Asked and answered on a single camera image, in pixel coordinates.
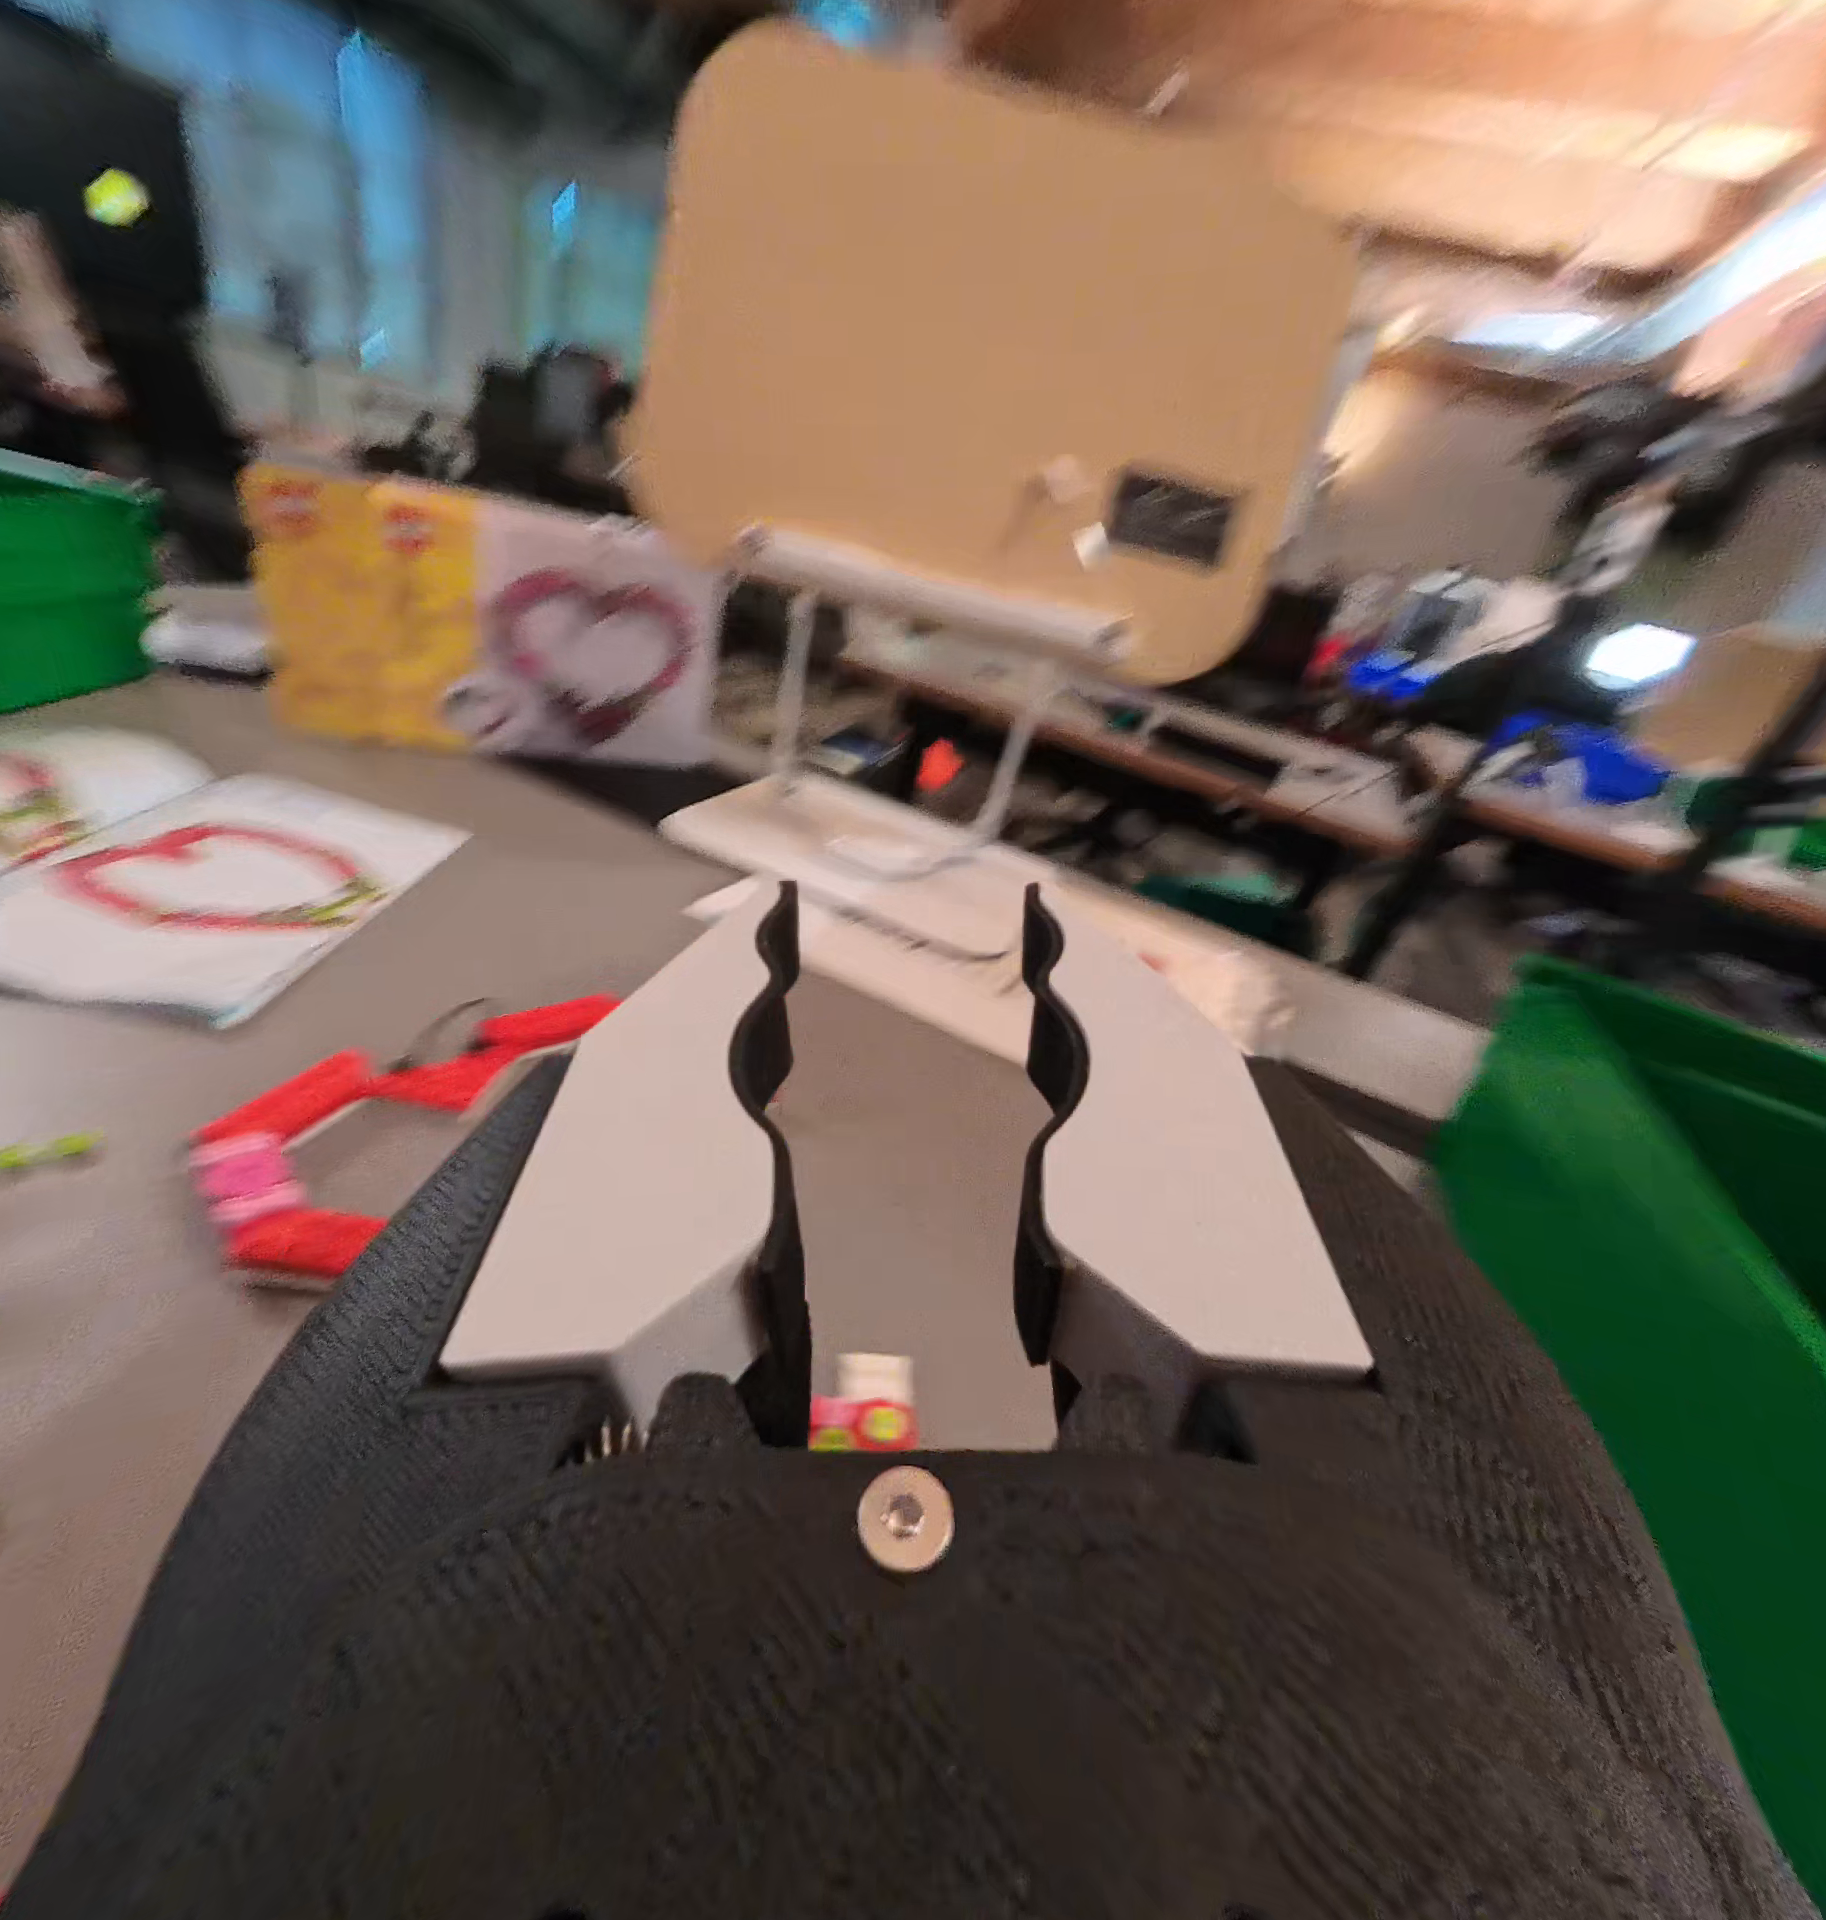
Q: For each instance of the open instruction booklet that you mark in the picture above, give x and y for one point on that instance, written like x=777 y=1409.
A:
x=254 y=930

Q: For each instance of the large black monitor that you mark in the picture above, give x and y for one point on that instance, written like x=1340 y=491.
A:
x=104 y=105

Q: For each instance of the lime lego piece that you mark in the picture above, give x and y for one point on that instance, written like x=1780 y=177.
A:
x=34 y=1156

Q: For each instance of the small lego flower assembly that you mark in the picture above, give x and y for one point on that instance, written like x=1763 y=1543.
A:
x=859 y=1410

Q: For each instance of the grey plastic bag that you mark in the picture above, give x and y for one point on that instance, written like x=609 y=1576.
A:
x=208 y=642

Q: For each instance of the clear plastic sheet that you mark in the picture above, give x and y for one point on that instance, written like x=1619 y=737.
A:
x=1244 y=997

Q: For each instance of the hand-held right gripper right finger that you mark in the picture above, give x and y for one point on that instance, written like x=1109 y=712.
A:
x=1198 y=1201

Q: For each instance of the wooden book stand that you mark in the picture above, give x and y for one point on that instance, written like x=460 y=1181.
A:
x=974 y=330

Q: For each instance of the lego set box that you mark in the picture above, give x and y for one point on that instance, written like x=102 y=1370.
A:
x=403 y=615

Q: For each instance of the background wooden desk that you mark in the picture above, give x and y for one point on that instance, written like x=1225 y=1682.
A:
x=1304 y=780

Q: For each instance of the red lego heart assembly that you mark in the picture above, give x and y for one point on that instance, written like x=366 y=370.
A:
x=298 y=1102

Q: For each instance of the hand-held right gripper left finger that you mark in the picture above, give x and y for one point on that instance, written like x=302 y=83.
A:
x=628 y=1186

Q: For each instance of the green plastic bin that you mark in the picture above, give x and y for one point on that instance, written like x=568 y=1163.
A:
x=43 y=600
x=1648 y=1320

